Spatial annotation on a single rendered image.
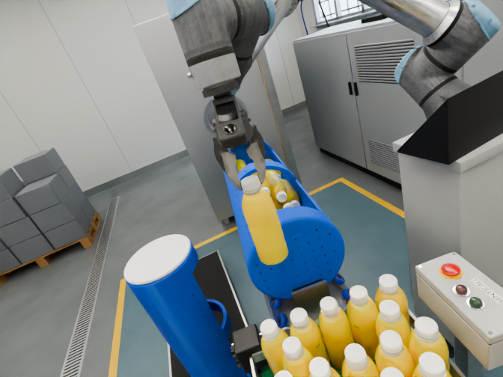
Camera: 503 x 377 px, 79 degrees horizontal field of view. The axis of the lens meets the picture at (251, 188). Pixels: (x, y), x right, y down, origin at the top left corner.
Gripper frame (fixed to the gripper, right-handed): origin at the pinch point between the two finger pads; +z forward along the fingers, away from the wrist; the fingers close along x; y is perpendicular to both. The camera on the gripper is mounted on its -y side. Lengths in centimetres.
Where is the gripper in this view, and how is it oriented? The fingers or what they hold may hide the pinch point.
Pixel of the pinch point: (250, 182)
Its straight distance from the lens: 63.2
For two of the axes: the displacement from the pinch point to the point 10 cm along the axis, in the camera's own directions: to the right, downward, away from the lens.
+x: -9.5, 3.1, 0.0
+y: -1.1, -3.4, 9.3
